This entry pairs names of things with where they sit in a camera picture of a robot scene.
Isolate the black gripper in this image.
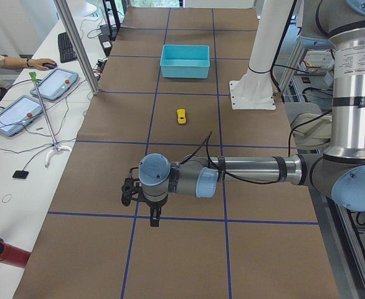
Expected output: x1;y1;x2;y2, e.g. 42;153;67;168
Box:
147;201;165;227

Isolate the yellow beetle toy car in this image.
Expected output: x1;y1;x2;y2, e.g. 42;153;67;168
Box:
176;108;187;125

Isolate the person's forearm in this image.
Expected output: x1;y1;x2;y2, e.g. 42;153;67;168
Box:
3;57;30;69

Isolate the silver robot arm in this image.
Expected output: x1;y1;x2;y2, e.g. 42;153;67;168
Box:
121;1;365;227

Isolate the person's hand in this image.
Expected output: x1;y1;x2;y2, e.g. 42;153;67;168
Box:
27;59;57;70

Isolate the metal rod with white hook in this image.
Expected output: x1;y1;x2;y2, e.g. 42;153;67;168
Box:
29;72;72;168

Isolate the small black square pad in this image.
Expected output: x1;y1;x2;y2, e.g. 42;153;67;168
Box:
12;170;29;179

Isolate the rubber band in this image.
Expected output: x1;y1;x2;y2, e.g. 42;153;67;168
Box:
1;194;12;203

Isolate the light blue plastic bin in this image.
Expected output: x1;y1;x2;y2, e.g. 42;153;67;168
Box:
160;44;210;79

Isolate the red tube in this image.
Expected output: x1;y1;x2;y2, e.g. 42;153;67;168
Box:
0;242;31;268

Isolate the far teach pendant tablet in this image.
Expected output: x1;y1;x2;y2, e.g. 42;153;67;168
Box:
38;67;78;101

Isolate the teach pendant tablet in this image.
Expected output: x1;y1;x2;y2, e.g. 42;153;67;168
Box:
38;67;78;101
0;95;42;137

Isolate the near teach pendant tablet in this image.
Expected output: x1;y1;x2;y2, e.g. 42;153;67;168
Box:
0;95;42;137

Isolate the black computer mouse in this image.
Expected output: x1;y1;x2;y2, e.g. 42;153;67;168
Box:
42;63;57;69

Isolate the black power adapter box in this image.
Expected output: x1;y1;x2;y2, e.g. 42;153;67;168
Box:
98;24;113;57

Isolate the black keyboard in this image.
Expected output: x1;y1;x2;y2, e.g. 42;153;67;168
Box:
58;32;77;63

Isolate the white labelled box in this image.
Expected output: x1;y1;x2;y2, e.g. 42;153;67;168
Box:
300;50;334;75

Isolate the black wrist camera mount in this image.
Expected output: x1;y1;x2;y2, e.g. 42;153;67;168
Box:
121;167;145;207

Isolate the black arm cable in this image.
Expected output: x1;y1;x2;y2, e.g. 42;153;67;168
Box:
182;131;283;184

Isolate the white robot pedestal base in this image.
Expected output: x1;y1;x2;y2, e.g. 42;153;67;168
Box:
229;0;296;110

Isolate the aluminium frame post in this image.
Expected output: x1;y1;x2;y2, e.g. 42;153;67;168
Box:
54;0;100;96

